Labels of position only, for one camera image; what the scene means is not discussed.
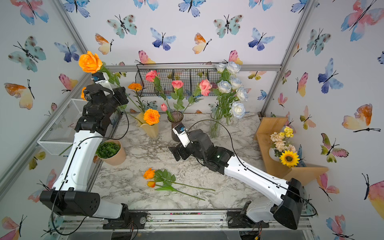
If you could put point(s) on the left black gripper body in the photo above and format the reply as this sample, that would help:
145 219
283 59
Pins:
118 99

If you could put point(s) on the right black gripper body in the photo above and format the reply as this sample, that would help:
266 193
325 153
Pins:
182 150

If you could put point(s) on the orange carnation flower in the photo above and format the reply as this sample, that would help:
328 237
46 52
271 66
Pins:
136 88

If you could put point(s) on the orange ranunculus flower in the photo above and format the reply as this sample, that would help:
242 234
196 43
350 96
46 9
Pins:
165 178

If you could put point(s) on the orange marigold stem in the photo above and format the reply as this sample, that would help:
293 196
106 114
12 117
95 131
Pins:
151 117

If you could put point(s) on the orange rose flower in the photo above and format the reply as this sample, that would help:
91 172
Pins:
83 94
91 63

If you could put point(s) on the pink rose pair stem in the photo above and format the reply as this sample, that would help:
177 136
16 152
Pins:
177 93

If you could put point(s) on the orange tulip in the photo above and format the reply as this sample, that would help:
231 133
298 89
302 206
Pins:
157 187

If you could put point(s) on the pink tulip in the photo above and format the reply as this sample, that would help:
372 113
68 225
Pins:
164 108

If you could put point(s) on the small white rosebud stem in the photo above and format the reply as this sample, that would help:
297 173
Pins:
223 93

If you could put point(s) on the pink rose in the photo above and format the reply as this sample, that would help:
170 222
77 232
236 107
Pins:
203 89

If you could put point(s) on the small white rose stem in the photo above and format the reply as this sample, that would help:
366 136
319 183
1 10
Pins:
231 69

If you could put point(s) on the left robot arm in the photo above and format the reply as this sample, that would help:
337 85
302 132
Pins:
69 196

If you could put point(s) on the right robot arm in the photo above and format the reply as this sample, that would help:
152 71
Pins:
285 199

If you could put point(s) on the yellow ruffled vase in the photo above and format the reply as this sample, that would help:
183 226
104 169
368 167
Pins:
151 130

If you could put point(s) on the purple glass vase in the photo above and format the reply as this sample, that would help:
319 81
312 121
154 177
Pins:
175 120

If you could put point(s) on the clear glass vase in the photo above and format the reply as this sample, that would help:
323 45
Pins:
215 125

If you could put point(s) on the potted green succulent plant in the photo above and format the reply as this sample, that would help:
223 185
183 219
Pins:
111 152

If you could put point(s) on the wooden corner shelf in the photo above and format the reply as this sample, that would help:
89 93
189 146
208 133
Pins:
274 165

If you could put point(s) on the sunflower bouquet in vase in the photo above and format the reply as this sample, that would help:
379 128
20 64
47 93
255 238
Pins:
282 150

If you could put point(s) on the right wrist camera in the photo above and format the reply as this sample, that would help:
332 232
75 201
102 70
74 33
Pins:
181 132

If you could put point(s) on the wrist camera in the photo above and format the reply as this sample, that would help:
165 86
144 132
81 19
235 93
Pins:
102 79
181 132

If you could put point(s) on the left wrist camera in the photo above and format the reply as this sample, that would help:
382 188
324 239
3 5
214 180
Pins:
102 79

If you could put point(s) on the white mesh wall basket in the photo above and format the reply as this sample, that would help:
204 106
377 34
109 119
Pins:
59 136

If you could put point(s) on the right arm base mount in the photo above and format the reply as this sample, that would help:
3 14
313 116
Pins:
239 219

